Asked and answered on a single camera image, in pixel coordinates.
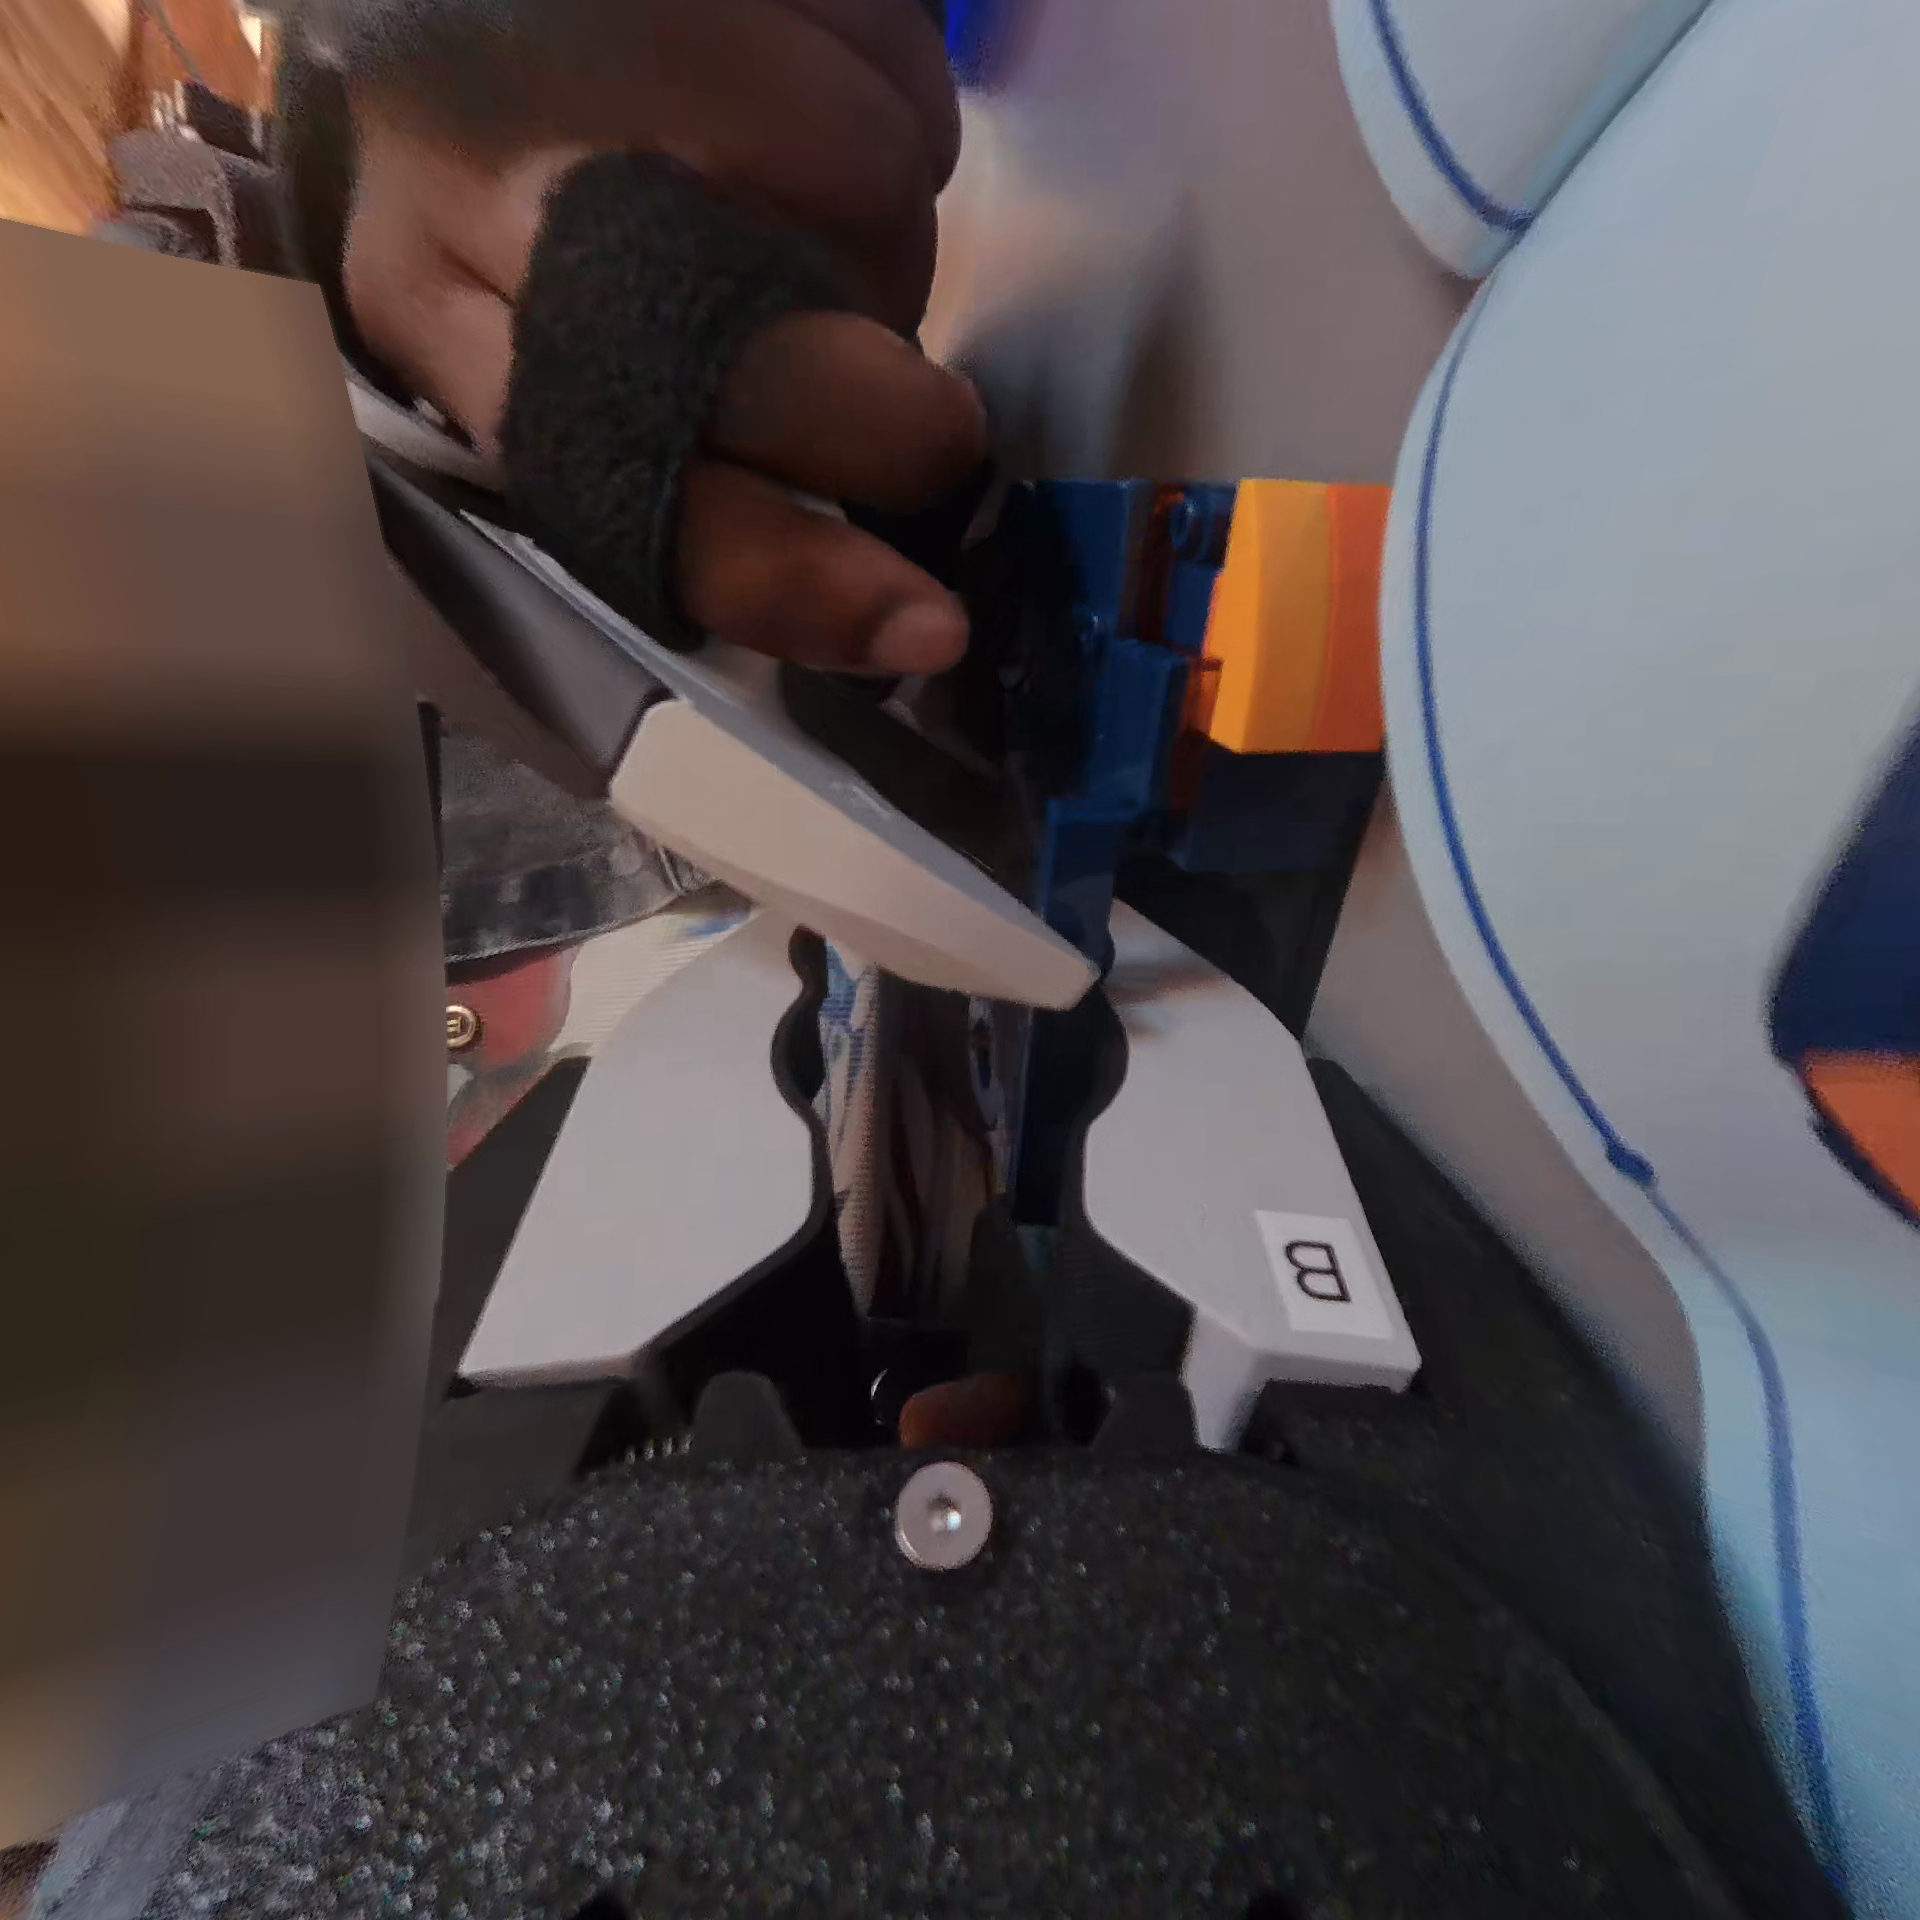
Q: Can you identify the instruction booklet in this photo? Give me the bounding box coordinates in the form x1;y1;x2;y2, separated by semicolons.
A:
1327;0;1920;1920

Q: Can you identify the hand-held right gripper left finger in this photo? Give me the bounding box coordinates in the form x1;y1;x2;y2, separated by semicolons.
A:
457;921;834;1389

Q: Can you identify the person's left hand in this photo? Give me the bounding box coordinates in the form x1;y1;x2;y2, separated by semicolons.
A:
275;0;994;682

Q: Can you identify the orange curved brick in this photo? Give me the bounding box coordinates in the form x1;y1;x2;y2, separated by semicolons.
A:
1201;481;1391;752

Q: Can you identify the person's right hand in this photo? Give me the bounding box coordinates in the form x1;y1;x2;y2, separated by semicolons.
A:
897;1371;1037;1445

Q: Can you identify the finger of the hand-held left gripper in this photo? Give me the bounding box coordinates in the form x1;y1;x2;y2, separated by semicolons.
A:
609;695;1102;1013

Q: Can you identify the dark blue brick console model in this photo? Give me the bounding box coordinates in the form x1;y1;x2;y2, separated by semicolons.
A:
959;479;1391;1216

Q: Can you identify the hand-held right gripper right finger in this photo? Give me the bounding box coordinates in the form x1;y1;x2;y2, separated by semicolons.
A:
1083;901;1421;1451

